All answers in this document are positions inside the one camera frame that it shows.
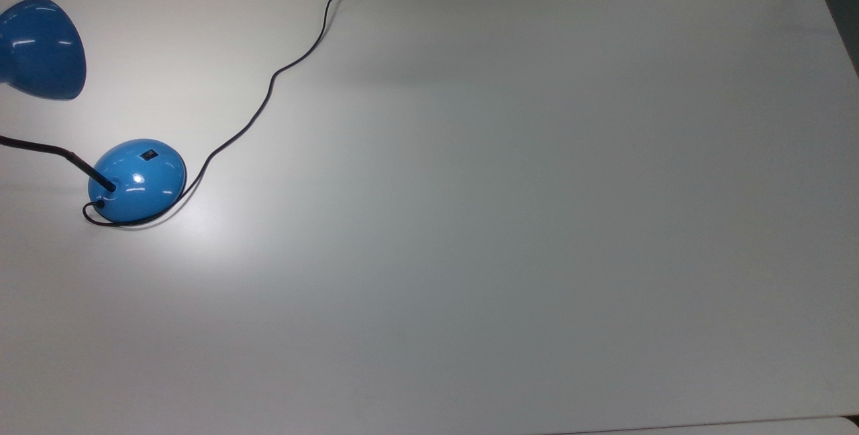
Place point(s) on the black rocker lamp switch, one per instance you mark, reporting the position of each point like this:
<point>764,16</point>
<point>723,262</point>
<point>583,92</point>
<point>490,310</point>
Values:
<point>147,154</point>

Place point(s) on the blue desk lamp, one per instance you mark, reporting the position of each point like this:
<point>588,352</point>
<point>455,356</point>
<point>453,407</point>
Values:
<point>141,183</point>

